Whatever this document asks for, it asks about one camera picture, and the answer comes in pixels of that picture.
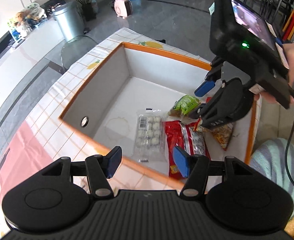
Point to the orange cracker snack bag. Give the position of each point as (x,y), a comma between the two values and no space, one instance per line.
(221,134)

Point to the orange storage box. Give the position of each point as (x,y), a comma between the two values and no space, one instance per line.
(132,79)

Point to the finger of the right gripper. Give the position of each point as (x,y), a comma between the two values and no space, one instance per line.
(204,88)
(201,111)

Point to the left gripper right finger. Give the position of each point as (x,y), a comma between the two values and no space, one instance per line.
(195,169)

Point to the teddy bear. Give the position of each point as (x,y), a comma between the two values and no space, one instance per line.
(24,22)

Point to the red snack bag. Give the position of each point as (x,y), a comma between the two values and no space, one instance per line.
(184,136)

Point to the white tv console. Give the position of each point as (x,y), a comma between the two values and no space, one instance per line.
(16,63)

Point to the clear white balls packet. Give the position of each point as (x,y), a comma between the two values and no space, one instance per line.
(149,143)

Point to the pink space heater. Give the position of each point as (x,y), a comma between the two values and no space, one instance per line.
(123,8)

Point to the silver trash can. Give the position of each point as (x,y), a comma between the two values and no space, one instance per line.
(69,20)

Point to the green snack packet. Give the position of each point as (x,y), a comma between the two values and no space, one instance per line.
(183,106)

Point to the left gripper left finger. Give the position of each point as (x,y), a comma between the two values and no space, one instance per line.
(100,168)

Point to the pink checkered table mat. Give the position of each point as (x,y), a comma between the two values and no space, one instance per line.
(43,138)

